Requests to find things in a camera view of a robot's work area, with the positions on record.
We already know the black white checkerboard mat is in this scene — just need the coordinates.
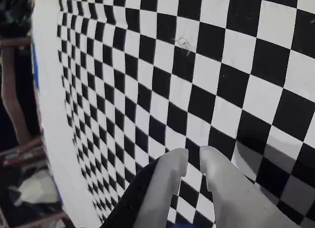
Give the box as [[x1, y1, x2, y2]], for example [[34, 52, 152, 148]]
[[31, 0, 315, 228]]

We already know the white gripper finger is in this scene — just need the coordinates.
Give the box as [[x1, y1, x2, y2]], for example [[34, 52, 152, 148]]
[[199, 146, 298, 228], [100, 148, 189, 228]]

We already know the brown wooden furniture frame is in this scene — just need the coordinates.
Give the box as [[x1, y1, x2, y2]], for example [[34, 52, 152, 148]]
[[0, 37, 50, 166]]

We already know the blue tape strip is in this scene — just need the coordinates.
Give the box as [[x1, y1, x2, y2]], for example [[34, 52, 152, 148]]
[[31, 47, 40, 92]]

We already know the white plastic bag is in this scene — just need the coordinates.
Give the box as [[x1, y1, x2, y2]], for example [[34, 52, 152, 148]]
[[14, 170, 60, 206]]

